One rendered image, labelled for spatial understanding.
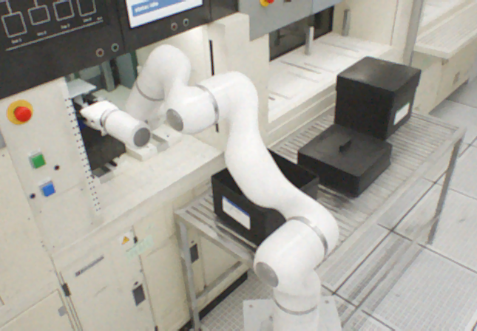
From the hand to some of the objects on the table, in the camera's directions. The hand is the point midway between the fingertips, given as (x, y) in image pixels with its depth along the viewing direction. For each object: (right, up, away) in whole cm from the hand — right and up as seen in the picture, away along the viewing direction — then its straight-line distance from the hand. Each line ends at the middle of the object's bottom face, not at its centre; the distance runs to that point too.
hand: (84, 105), depth 154 cm
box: (+117, +2, +70) cm, 136 cm away
